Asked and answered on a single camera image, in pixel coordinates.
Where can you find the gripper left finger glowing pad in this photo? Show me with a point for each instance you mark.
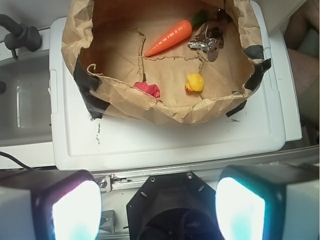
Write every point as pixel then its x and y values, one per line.
pixel 49 205

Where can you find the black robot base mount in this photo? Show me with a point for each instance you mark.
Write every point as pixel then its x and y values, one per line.
pixel 176 206

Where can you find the yellow rubber duck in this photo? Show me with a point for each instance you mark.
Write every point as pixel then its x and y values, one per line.
pixel 195 83

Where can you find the clear plastic tub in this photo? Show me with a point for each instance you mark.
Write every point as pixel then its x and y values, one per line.
pixel 25 103

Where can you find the brown paper bag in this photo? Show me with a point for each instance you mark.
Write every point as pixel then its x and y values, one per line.
pixel 104 48

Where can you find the orange toy carrot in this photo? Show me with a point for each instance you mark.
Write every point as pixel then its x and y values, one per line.
pixel 177 33

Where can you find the red crumpled paper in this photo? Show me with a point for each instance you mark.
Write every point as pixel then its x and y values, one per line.
pixel 152 89

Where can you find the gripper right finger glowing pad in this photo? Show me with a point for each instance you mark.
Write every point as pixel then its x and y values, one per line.
pixel 269 202

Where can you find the white plastic bin lid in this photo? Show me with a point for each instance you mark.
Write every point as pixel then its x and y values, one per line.
pixel 113 143

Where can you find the silver keys bunch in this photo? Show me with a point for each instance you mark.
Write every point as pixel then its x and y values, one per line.
pixel 209 39

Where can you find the black clamp knob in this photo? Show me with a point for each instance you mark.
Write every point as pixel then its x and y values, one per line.
pixel 20 35

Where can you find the metal corner bracket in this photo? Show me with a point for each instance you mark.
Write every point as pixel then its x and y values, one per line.
pixel 107 221

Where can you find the aluminium frame rail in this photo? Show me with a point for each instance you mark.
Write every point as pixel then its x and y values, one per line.
pixel 208 170

